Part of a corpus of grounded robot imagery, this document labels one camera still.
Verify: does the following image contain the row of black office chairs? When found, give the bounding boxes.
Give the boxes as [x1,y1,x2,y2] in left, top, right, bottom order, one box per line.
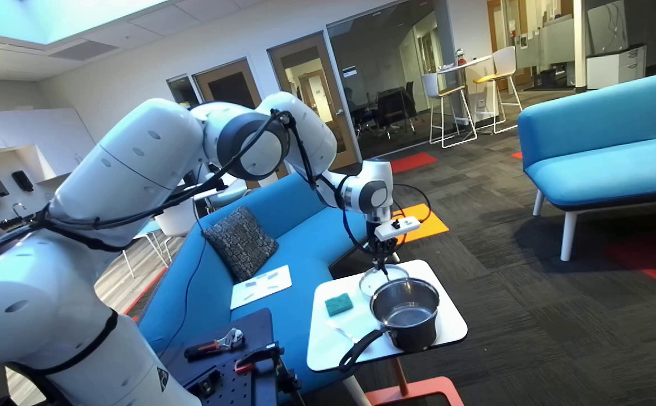
[351,81,420,140]

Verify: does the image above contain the wooden door with glass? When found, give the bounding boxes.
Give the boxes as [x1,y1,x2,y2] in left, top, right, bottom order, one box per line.
[267,32,361,171]
[192,58,263,109]

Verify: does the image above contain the white chair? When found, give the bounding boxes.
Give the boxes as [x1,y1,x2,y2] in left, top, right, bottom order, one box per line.
[121,192,205,279]

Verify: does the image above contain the glass pot lid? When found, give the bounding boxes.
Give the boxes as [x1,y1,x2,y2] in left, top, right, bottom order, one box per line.
[358,263,411,299]

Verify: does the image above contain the blue sofa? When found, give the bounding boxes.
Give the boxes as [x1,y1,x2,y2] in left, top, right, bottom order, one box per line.
[136,171,401,406]
[517,67,656,262]

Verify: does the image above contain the white printed sheet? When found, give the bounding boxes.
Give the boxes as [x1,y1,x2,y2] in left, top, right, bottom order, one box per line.
[230,264,294,310]

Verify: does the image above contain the black pot with handle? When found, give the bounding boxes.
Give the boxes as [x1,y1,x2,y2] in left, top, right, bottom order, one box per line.
[339,277,441,373]

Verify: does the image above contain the white filing cabinet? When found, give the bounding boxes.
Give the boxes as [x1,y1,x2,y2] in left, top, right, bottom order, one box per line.
[586,45,648,90]

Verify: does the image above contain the green sponge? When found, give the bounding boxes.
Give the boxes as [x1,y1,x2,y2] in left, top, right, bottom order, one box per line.
[324,292,355,317]

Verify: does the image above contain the black clamp with red trigger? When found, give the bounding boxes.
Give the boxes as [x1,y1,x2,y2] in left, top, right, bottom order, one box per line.
[234,342,307,406]

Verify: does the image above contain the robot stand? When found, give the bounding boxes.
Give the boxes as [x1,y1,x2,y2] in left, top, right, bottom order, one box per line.
[158,307,307,406]

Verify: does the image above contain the white plastic utensil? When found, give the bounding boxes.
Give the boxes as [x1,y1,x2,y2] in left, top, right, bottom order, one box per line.
[331,321,361,343]

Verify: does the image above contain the white bar stool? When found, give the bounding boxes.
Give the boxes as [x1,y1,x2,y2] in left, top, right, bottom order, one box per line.
[421,72,478,149]
[473,46,524,135]

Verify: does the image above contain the pliers with orange handles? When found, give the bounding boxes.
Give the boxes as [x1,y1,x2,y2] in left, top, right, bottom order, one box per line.
[184,328,246,362]

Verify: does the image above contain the black soap dispenser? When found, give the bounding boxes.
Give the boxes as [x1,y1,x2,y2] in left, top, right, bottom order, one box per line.
[11,170,35,193]

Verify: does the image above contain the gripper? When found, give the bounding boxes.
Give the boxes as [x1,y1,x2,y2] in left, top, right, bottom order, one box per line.
[366,221,398,281]

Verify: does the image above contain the white high table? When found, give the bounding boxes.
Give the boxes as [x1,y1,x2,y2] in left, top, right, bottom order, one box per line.
[436,54,498,127]

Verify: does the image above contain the grey patterned cushion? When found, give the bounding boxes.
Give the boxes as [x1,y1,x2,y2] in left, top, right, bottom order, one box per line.
[202,206,280,283]

